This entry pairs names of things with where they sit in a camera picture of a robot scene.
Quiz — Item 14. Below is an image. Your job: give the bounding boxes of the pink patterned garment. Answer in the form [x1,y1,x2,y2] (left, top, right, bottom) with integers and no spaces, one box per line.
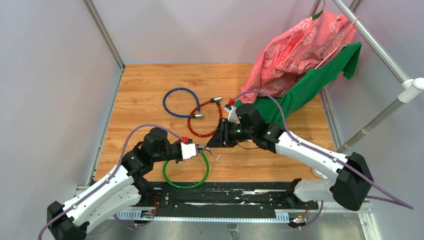
[240,11,356,104]

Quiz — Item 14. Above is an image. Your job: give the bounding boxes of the pink clothes hanger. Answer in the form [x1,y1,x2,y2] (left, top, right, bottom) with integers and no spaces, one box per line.
[315,16,360,69]

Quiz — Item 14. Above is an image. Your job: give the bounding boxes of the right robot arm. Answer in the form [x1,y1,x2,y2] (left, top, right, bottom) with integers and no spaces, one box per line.
[206,103,373,211]

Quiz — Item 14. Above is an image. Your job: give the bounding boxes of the red cable lock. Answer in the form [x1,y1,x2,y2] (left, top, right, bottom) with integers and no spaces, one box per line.
[187,97,223,138]

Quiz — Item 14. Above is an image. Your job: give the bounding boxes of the blue cable lock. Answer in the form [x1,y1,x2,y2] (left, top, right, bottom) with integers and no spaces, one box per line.
[162,87,204,119]

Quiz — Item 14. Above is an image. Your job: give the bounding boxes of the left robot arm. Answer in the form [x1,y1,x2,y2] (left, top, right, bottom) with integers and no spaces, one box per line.
[38,124,198,240]

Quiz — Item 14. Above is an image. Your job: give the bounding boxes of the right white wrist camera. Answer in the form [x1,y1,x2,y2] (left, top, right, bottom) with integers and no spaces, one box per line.
[224,98,238,124]

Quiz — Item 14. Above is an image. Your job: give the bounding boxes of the metal clothes rack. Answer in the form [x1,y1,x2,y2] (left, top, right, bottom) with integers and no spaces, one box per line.
[309,0,424,212]

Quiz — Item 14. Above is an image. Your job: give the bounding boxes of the green cable lock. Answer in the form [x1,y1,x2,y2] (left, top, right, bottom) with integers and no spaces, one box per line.
[162,152,211,189]

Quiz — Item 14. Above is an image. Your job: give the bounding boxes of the green t-shirt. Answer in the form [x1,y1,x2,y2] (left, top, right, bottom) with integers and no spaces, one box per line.
[253,42,362,125]

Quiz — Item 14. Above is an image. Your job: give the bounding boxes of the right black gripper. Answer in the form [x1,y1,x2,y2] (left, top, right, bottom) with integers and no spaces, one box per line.
[206,118,255,148]

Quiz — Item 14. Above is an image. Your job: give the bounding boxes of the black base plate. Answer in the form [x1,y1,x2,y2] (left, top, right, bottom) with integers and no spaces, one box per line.
[129,181,319,223]

